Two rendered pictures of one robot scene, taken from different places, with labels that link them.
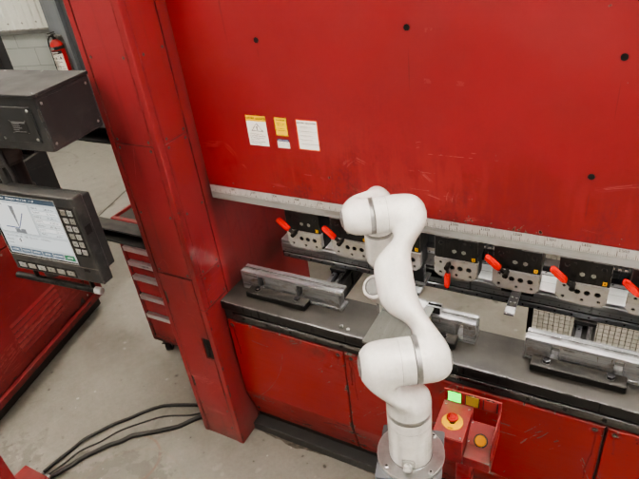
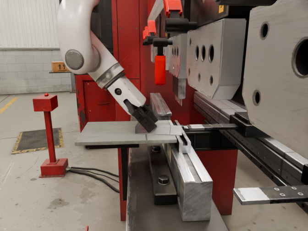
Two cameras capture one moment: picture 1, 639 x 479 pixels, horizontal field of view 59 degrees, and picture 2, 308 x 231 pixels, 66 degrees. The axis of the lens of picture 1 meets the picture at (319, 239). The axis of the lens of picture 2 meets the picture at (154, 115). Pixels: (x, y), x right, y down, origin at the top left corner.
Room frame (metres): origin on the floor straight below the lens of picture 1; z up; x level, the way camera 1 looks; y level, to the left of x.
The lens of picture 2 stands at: (1.23, -0.83, 1.23)
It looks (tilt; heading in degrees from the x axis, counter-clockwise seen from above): 15 degrees down; 54
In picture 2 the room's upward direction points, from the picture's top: straight up
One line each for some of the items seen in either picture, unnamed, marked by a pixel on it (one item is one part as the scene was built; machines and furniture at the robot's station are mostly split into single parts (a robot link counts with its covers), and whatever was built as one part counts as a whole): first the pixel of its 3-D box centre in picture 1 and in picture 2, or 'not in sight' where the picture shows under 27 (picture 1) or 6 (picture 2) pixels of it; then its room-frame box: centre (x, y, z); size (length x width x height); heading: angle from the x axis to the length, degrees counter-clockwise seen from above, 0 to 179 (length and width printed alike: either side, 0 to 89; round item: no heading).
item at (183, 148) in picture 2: (416, 303); (178, 134); (1.68, -0.34, 0.99); 0.20 x 0.03 x 0.03; 58
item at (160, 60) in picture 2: (447, 275); (162, 62); (1.55, -0.42, 1.20); 0.04 x 0.02 x 0.10; 148
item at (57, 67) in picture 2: not in sight; (61, 66); (2.05, 2.10, 1.04); 0.30 x 0.26 x 0.12; 72
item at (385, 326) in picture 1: (398, 324); (127, 131); (1.56, -0.25, 1.00); 0.26 x 0.18 x 0.01; 148
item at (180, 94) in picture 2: (412, 273); (178, 85); (1.69, -0.33, 1.13); 0.10 x 0.02 x 0.10; 58
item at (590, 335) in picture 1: (587, 312); not in sight; (1.69, -1.04, 0.81); 0.64 x 0.08 x 0.14; 148
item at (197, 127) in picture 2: (425, 273); (230, 123); (1.83, -0.41, 1.01); 0.26 x 0.12 x 0.05; 148
